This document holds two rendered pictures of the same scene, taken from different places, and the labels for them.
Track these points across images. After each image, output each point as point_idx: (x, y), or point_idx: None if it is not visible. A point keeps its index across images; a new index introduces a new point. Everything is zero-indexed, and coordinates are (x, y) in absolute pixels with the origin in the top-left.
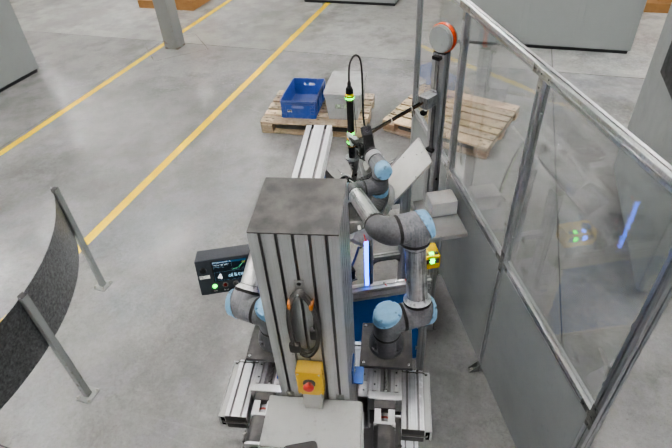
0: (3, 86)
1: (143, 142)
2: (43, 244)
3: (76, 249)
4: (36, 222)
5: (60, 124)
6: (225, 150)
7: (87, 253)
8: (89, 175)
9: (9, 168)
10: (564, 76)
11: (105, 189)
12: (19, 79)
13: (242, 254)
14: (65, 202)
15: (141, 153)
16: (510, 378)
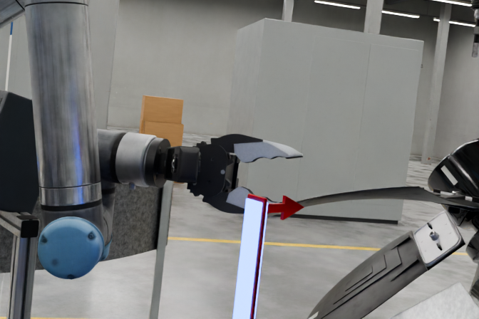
0: (351, 216)
1: (413, 302)
2: (180, 302)
3: (127, 247)
4: (208, 288)
5: (354, 253)
6: None
7: (155, 288)
8: (312, 290)
9: (262, 253)
10: None
11: (306, 306)
12: (372, 220)
13: (5, 90)
14: (170, 189)
15: (395, 307)
16: None
